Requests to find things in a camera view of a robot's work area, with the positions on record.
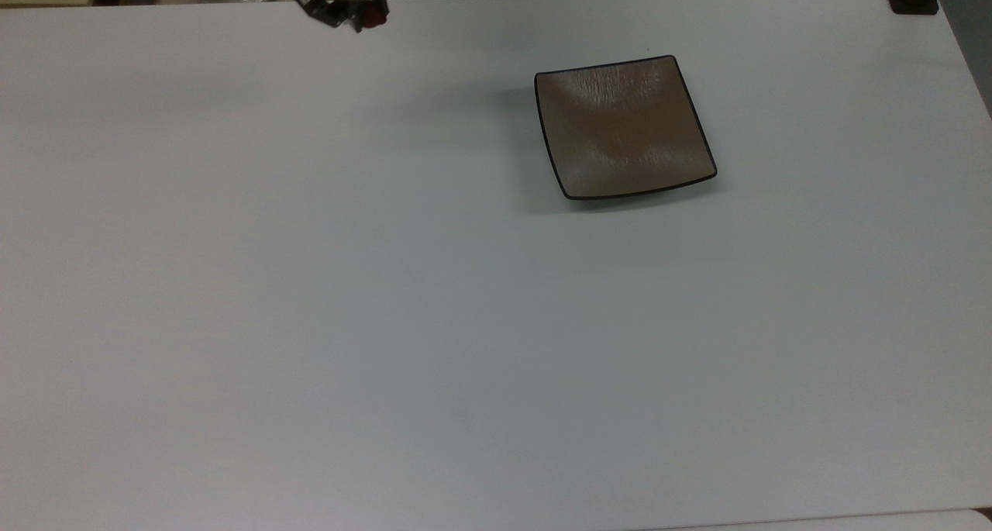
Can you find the red toy strawberry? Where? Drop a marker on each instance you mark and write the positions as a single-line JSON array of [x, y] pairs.
[[377, 18]]

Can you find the square brown ceramic plate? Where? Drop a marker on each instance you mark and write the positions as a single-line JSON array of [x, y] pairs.
[[620, 128]]

